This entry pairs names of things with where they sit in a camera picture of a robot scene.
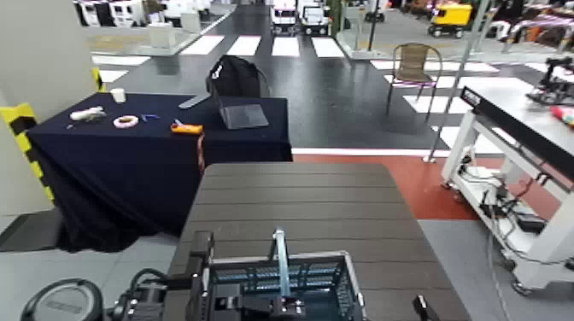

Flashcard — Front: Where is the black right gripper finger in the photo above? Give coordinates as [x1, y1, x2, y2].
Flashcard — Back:
[411, 294, 440, 321]

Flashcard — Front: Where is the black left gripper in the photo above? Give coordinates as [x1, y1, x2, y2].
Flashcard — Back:
[188, 231, 308, 321]

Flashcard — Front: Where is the teal mesh crate with handle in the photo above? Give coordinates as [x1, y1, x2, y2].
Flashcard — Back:
[203, 227, 368, 321]

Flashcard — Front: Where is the brown slatted table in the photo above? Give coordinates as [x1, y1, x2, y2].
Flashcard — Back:
[163, 161, 472, 321]

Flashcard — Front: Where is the black tablecloth covered table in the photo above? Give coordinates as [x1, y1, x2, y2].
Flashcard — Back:
[26, 91, 294, 254]

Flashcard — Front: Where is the dark open laptop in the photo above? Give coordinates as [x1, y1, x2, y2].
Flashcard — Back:
[210, 82, 270, 131]

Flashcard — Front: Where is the white workbench black edge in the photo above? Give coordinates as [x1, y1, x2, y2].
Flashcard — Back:
[441, 77, 574, 297]

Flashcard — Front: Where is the orange hand tool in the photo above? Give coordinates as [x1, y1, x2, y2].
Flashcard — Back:
[170, 119, 204, 137]

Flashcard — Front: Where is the grey round disc black rim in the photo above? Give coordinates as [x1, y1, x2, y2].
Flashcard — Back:
[19, 277, 105, 321]

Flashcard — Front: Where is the grey flat slab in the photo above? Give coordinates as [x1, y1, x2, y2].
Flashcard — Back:
[178, 93, 212, 110]

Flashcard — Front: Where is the slanted metal pole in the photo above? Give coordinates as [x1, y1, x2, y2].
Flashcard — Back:
[422, 0, 492, 163]

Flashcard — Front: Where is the black bag on chair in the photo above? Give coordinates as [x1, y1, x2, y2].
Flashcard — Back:
[205, 54, 272, 99]

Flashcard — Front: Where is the red soft item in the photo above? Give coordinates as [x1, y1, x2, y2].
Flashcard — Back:
[550, 105, 574, 127]

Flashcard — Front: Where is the brown wicker metal chair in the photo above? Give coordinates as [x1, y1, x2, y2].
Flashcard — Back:
[385, 42, 444, 122]

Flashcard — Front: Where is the white toy figure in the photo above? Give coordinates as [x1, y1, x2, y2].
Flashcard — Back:
[69, 106, 108, 123]

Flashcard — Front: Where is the yellow black corner guard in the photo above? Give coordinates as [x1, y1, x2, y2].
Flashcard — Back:
[91, 67, 107, 93]
[0, 102, 56, 202]

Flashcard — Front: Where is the dark street pole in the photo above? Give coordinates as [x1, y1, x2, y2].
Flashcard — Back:
[367, 0, 380, 51]

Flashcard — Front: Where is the yellow vehicle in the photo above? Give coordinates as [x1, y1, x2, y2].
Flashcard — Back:
[427, 2, 474, 39]

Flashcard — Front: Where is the white delivery vehicle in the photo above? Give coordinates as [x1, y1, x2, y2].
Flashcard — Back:
[298, 2, 331, 36]
[269, 0, 299, 36]

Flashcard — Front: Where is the white block bollard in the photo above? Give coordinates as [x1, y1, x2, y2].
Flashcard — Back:
[179, 9, 202, 33]
[148, 22, 177, 50]

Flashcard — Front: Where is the white kiosk machine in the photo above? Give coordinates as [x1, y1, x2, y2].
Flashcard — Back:
[78, 0, 103, 27]
[109, 0, 147, 27]

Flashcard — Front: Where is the grey floor cable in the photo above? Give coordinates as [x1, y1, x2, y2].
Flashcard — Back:
[486, 232, 513, 321]

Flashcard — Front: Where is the black power cable bundle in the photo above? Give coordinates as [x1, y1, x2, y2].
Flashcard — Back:
[477, 178, 548, 234]

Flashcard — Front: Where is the red cable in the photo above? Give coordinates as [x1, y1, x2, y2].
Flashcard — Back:
[514, 177, 542, 201]

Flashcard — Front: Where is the orange hanging strap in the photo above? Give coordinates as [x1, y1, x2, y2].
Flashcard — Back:
[196, 134, 207, 173]

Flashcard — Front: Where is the pink white tape ring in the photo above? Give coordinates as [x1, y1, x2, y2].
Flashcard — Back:
[112, 114, 140, 130]

